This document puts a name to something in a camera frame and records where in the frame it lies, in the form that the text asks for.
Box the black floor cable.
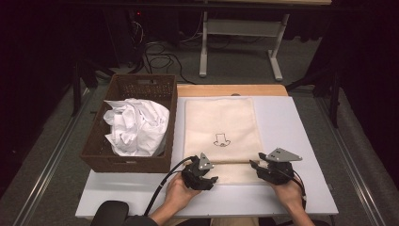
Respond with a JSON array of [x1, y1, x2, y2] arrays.
[[142, 40, 197, 85]]

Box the person's beige pants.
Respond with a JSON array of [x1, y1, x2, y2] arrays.
[[163, 217, 262, 226]]

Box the beige mesh laundry bag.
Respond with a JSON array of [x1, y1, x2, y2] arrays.
[[183, 97, 267, 186]]

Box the brown woven basket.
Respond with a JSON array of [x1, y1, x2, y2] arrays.
[[79, 73, 179, 174]]

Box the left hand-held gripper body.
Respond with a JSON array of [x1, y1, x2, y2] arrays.
[[181, 153, 215, 191]]

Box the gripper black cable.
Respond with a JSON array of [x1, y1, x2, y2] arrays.
[[291, 174, 308, 211], [143, 155, 197, 217]]

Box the white shirt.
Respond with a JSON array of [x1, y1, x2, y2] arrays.
[[103, 98, 170, 157]]

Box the person's left hand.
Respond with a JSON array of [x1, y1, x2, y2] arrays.
[[164, 171, 202, 218]]

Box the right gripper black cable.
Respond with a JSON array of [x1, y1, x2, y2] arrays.
[[291, 174, 308, 211]]

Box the black device with red light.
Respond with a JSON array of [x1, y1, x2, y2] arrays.
[[126, 8, 149, 20]]

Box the person's right hand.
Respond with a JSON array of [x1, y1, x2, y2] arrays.
[[270, 176, 307, 212]]

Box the black metal stand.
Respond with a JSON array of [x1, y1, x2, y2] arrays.
[[285, 67, 342, 129], [71, 59, 116, 118]]

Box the white metal desk frame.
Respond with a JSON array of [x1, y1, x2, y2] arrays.
[[199, 0, 333, 82]]

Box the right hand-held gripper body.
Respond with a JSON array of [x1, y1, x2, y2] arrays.
[[259, 147, 303, 186]]

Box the white flat board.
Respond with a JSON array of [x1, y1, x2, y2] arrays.
[[74, 95, 339, 219]]

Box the metal floor rail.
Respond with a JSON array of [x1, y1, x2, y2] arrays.
[[313, 97, 389, 226], [12, 90, 92, 226]]

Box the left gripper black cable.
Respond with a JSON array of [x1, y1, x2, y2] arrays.
[[143, 155, 197, 217]]

